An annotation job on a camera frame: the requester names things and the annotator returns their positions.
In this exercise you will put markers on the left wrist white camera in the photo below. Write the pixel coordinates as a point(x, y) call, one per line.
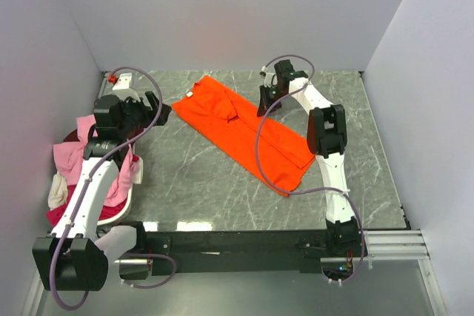
point(124, 86)

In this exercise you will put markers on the aluminium extrusion rail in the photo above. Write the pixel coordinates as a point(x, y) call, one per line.
point(395, 245)

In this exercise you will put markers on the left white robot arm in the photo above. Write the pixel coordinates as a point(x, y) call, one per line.
point(71, 257)

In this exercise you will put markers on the wrist white camera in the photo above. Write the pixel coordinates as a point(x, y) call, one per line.
point(124, 86)
point(267, 76)

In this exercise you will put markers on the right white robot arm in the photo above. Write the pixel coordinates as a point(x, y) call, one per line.
point(290, 76)

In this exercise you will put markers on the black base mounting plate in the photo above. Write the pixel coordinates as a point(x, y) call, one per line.
point(245, 251)

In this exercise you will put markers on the magenta t-shirt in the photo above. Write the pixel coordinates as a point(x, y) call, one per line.
point(54, 216)

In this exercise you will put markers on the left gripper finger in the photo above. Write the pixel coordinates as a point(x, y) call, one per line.
point(164, 115)
point(153, 101)

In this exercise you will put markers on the cream t-shirt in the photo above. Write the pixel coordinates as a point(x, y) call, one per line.
point(58, 192)

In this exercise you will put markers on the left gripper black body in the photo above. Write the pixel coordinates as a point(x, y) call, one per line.
point(136, 116)

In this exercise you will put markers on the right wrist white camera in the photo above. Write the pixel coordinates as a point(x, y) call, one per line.
point(267, 76)

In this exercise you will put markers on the white laundry basket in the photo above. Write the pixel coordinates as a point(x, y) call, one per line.
point(126, 205)

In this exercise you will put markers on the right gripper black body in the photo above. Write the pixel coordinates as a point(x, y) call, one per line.
point(270, 95)

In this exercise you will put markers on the orange t-shirt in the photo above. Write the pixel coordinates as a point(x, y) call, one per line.
point(230, 122)

